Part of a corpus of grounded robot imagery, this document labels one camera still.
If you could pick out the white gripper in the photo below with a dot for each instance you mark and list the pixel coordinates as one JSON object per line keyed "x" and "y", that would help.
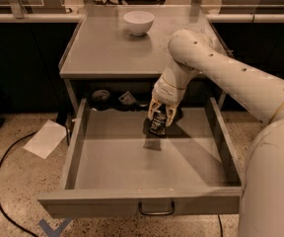
{"x": 166, "y": 93}

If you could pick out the black rxbar chocolate bar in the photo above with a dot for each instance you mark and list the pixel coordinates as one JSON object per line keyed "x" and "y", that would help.
{"x": 158, "y": 125}

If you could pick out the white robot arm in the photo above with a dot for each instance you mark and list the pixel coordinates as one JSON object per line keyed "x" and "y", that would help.
{"x": 262, "y": 94}

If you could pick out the grey counter cabinet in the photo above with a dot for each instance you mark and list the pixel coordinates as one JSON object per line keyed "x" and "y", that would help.
{"x": 103, "y": 48}

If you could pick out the grey open drawer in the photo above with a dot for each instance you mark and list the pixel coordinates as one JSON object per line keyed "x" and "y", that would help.
{"x": 113, "y": 162}

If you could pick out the black bundle with tag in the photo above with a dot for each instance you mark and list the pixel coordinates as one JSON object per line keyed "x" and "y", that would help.
{"x": 126, "y": 102}

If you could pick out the round grey device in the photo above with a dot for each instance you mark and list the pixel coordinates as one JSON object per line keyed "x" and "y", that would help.
{"x": 100, "y": 96}

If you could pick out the white ceramic bowl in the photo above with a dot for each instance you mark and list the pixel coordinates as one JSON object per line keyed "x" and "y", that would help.
{"x": 138, "y": 23}

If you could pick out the white paper sheet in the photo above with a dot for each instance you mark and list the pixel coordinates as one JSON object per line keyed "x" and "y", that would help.
{"x": 46, "y": 139}

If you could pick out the black drawer handle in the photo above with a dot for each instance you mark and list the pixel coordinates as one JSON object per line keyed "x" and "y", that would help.
{"x": 156, "y": 208}

